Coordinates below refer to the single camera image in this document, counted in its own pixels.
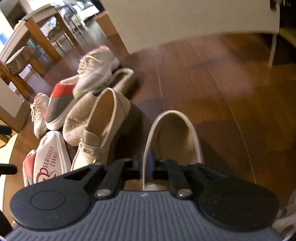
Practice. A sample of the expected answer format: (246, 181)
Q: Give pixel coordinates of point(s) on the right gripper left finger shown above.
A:
(123, 174)

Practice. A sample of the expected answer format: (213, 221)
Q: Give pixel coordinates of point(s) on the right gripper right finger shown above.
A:
(168, 170)

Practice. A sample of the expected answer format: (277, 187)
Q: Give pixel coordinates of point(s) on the beige loafer with buckle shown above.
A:
(110, 112)

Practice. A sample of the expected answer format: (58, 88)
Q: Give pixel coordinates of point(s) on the grey plush slipper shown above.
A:
(123, 80)
(77, 118)

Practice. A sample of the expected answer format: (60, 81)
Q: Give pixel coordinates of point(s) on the red grey cartoon slipper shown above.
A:
(60, 103)

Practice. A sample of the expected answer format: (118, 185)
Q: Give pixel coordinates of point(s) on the white mesh sneaker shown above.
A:
(95, 71)
(38, 111)

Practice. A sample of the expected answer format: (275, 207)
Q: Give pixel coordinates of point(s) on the white cabinet door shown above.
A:
(144, 24)

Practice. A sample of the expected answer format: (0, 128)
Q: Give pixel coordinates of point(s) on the cardboard box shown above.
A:
(108, 29)

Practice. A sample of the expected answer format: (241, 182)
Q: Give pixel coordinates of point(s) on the wooden chair with cushion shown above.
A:
(11, 69)

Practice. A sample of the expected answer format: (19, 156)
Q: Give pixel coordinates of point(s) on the wooden dining table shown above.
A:
(30, 27)

